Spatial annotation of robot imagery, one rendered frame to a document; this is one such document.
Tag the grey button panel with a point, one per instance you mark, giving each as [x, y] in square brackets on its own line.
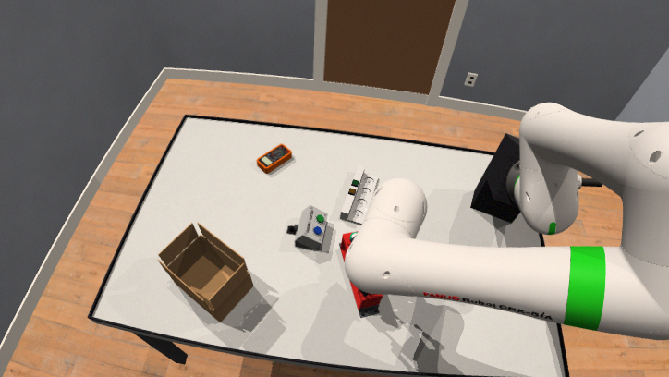
[310, 230]

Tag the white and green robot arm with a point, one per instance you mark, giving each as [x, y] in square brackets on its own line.
[616, 290]

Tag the orange pocket multimeter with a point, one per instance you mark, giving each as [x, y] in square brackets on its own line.
[274, 158]

